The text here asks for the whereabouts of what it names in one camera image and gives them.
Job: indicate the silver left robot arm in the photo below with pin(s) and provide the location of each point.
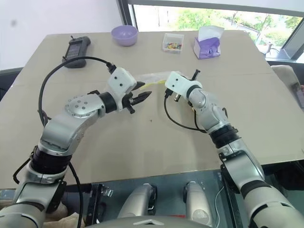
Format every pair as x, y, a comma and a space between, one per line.
57, 133

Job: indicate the beige cushioned chair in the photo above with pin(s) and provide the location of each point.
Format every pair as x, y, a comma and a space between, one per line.
285, 73

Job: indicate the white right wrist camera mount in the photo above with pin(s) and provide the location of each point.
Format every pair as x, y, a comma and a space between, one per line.
177, 82

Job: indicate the silver right robot leg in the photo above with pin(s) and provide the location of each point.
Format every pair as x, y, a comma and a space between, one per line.
197, 202

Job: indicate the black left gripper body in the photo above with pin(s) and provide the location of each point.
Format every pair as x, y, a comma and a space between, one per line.
129, 101

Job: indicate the clear bag with yellow zip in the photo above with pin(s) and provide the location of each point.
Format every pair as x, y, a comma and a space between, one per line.
152, 77

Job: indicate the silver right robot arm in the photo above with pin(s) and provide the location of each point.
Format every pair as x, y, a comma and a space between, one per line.
242, 156

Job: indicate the silver robot leg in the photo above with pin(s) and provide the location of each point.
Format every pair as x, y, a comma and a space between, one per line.
197, 202
139, 202

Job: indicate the clear box with coloured bits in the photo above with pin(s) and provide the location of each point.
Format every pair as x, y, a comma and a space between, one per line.
173, 44

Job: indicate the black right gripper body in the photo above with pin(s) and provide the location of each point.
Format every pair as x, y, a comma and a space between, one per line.
177, 98

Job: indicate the grey robot torso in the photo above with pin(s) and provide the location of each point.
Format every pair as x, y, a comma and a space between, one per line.
147, 223

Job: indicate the silver left robot leg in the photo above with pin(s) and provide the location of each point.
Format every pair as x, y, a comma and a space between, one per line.
139, 202

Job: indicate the purple tissue box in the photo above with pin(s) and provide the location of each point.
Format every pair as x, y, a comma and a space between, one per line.
206, 48

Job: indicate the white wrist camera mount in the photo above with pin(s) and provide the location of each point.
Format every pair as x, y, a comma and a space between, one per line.
120, 79
177, 82

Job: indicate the black handheld controller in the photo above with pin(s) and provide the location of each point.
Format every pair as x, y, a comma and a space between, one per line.
76, 52

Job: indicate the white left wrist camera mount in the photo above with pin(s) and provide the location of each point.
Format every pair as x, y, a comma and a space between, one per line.
120, 79

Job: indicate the black metal bracket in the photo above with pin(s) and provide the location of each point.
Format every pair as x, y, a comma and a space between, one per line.
96, 204

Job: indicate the dark grey furniture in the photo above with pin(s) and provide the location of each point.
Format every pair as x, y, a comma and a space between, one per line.
7, 80

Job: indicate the purple plastic bowl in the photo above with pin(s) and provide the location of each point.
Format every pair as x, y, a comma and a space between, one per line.
124, 35

